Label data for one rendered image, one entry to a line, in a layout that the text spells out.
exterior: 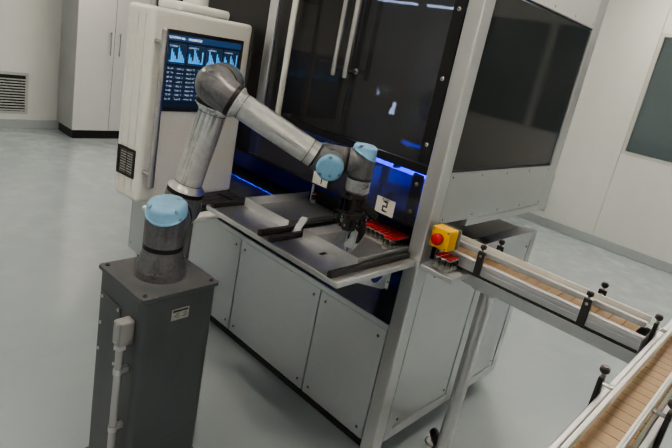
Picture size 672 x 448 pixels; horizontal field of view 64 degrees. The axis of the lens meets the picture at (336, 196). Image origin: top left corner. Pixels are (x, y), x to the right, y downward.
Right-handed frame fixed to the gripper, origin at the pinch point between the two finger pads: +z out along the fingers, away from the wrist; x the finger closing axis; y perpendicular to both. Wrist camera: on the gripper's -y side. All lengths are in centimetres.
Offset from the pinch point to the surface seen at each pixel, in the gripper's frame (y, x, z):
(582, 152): -484, -93, -1
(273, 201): -13, -54, 3
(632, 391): -1, 87, -1
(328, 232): -10.8, -19.5, 3.0
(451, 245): -25.9, 21.7, -6.5
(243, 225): 15.1, -36.4, 3.6
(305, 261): 14.5, -4.5, 3.6
